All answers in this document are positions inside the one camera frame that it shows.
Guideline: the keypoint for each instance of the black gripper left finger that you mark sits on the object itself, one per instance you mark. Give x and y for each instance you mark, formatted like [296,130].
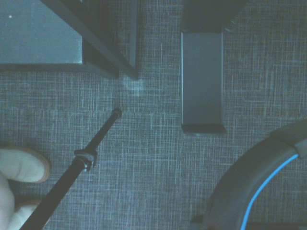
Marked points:
[197,219]

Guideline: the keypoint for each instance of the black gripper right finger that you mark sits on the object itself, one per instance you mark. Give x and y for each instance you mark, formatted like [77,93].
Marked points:
[275,227]

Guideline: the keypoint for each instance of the black and blue headphone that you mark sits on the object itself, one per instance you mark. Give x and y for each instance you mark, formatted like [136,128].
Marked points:
[239,182]

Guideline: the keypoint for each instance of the black tripod leg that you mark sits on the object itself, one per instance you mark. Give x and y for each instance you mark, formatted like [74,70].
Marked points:
[72,169]

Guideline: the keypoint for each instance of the light trouser leg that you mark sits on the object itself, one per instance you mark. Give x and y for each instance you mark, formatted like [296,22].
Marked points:
[6,203]

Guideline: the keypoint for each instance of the black rectangular post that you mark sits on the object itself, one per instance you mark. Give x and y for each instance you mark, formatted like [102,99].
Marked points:
[202,81]

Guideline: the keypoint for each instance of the black table frame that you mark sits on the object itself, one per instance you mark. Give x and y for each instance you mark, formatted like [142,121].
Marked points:
[43,33]

